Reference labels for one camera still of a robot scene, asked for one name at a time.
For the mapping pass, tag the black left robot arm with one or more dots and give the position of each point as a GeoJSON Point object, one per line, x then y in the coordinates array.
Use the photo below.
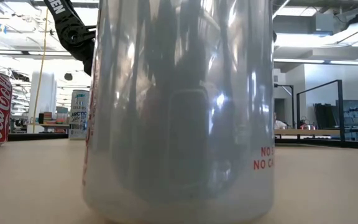
{"type": "Point", "coordinates": [73, 34]}

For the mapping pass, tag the colourful stacked items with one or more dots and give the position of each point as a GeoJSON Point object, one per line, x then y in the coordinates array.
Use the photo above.
{"type": "Point", "coordinates": [47, 117]}

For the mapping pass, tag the silver Diet Coke can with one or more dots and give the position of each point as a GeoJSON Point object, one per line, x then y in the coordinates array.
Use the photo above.
{"type": "Point", "coordinates": [179, 124]}

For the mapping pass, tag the person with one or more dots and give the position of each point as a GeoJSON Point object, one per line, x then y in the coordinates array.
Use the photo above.
{"type": "Point", "coordinates": [279, 124]}

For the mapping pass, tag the black round ceiling fixture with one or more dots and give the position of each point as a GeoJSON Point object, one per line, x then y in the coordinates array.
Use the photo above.
{"type": "Point", "coordinates": [68, 76]}

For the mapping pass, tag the black panel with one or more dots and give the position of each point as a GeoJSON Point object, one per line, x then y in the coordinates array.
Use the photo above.
{"type": "Point", "coordinates": [325, 116]}

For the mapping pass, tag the wooden background table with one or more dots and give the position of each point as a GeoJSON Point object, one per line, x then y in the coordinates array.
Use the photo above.
{"type": "Point", "coordinates": [54, 125]}

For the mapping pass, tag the ceiling light strip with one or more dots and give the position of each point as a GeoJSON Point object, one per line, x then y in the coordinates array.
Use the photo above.
{"type": "Point", "coordinates": [315, 61]}

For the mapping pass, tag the white Celsius Arctic Vibe can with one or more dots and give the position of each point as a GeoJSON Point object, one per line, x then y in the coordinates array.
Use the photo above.
{"type": "Point", "coordinates": [79, 115]}

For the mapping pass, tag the white pillar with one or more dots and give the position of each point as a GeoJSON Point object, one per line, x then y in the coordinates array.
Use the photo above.
{"type": "Point", "coordinates": [47, 102]}

